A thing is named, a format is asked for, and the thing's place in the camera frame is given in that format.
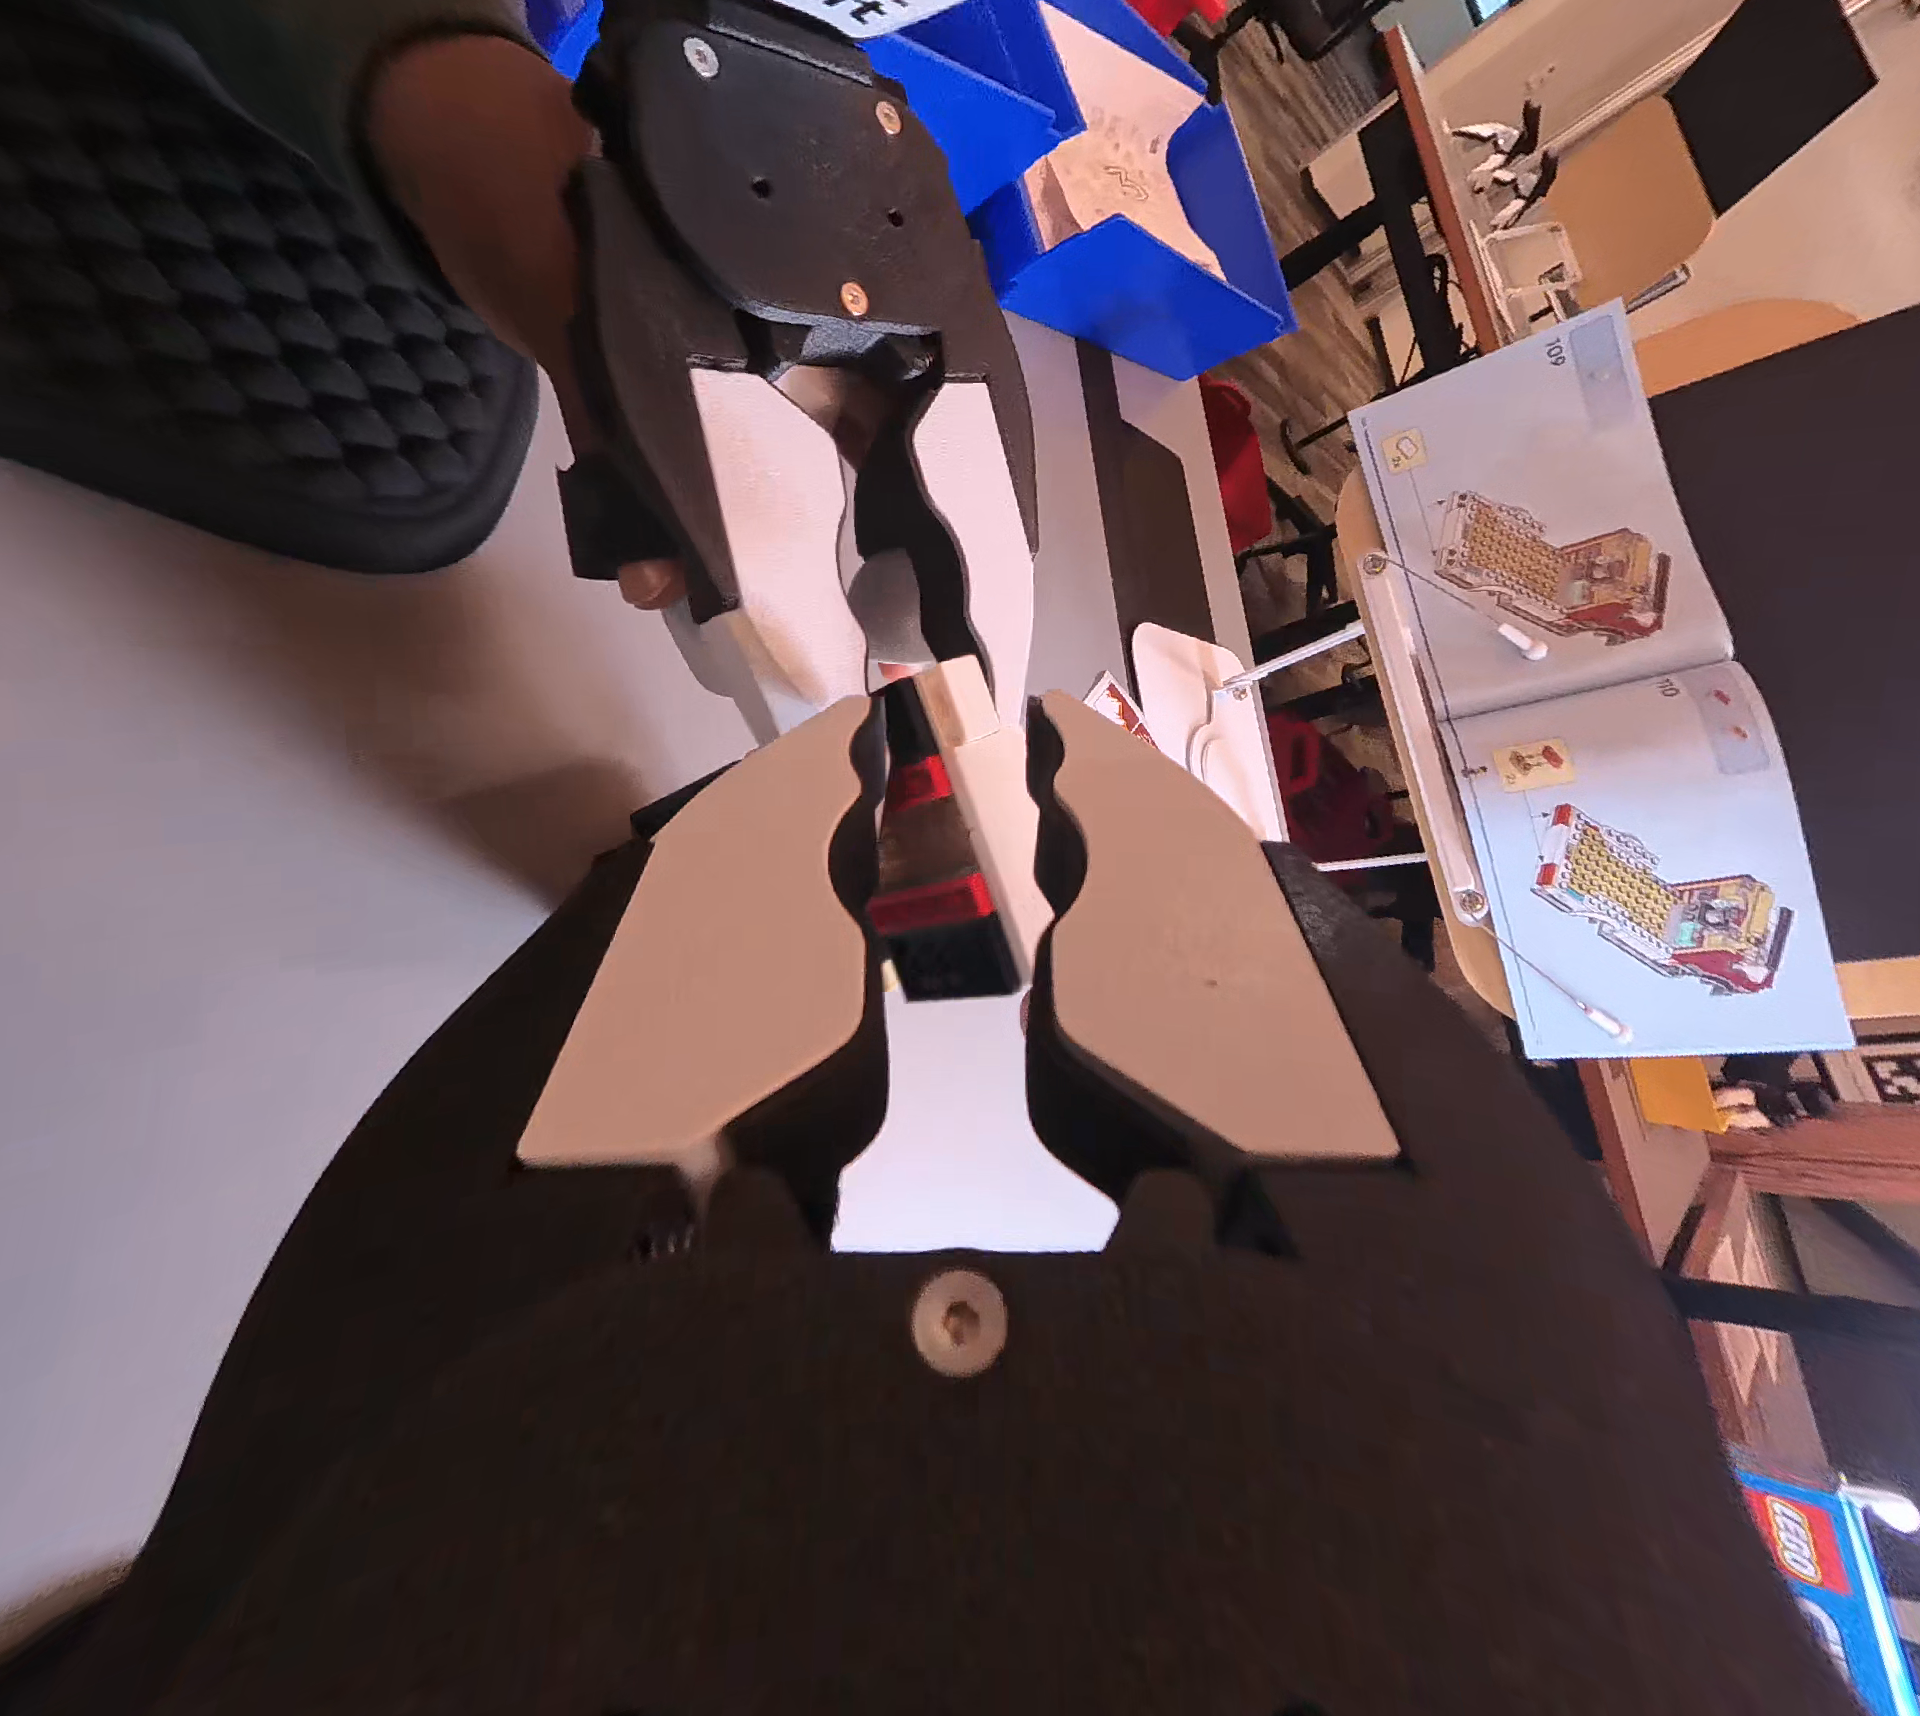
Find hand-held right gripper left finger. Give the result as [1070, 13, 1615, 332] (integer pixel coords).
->
[520, 697, 889, 1170]

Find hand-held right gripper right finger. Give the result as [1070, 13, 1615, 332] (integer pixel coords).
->
[1023, 691, 1407, 1161]

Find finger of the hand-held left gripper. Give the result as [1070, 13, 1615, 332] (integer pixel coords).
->
[660, 371, 875, 746]
[900, 384, 1041, 701]

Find red tan brick toy truck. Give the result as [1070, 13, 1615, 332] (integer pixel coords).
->
[868, 657, 1057, 1005]

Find building instruction booklet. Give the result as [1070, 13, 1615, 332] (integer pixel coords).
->
[1347, 297, 1863, 1062]

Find grey desk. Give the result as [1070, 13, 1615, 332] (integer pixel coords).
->
[0, 307, 1294, 1598]

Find person's left hand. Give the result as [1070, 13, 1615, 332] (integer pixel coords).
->
[365, 24, 694, 613]

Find white paper scrap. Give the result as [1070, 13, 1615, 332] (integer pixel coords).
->
[1035, 2, 1226, 280]

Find white metal rack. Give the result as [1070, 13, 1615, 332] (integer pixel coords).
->
[1219, 546, 1500, 924]

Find yellow plastic bin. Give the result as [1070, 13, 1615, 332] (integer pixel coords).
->
[1627, 1055, 1730, 1136]

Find wooden beam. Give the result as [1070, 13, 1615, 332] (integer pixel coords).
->
[1711, 1098, 1920, 1209]

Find black white gadget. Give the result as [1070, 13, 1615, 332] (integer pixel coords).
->
[1448, 101, 1551, 170]

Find pale wooden board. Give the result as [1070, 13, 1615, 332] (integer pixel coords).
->
[1542, 92, 1723, 312]

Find blue toy set box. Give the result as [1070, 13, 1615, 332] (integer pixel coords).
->
[1729, 1457, 1920, 1716]

